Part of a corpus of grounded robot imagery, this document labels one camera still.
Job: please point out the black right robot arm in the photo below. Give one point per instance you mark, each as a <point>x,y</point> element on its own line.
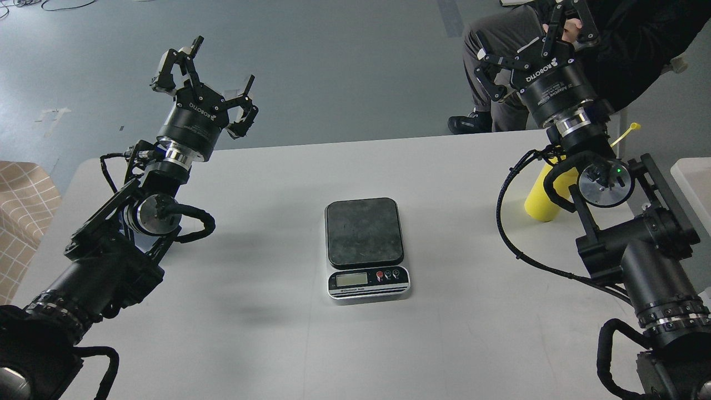
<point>633,251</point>

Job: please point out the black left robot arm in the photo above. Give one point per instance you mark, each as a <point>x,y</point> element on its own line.
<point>115,255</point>

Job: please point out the yellow squeeze bottle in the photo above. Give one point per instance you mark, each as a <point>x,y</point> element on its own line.
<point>584,158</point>

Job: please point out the seated person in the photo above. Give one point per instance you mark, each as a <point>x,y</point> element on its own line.
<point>637,40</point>

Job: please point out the beige checkered cloth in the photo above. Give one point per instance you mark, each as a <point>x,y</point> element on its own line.
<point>29,200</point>

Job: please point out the white side table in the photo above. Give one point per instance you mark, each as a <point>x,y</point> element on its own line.
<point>693,177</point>

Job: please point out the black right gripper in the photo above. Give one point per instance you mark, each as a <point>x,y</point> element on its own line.
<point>549,82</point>

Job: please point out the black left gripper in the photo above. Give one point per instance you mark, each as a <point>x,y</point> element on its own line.
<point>197,124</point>

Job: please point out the digital kitchen scale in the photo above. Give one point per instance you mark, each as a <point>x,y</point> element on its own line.
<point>365,251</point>

